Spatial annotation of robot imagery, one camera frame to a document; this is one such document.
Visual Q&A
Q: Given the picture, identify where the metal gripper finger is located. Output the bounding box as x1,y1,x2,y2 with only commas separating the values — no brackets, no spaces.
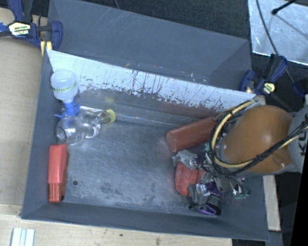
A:
170,148,200,170
185,181,213,207

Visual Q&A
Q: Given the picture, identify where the red rounded block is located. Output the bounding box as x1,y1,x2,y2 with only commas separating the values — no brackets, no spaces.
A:
171,161,207,200

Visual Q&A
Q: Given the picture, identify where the red-brown flat block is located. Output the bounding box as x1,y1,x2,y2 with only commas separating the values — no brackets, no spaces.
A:
163,107,220,160

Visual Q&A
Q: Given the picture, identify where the grey metal bin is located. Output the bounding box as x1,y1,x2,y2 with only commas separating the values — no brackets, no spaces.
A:
13,0,303,246

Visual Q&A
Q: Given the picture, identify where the clear bottle with yellow cap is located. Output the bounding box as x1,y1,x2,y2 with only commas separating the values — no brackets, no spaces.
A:
52,100,118,153

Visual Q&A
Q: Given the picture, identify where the red-orange flat box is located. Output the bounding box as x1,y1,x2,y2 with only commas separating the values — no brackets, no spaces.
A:
40,141,74,205

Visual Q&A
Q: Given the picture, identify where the white spray bottle blue nozzle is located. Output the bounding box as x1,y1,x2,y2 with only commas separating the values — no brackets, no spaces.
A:
44,67,87,122

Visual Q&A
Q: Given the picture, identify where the pale wood board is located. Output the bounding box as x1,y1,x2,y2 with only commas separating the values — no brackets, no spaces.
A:
0,7,55,210

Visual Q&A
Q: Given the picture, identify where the purple ring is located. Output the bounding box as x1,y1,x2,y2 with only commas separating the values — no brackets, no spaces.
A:
188,180,222,217

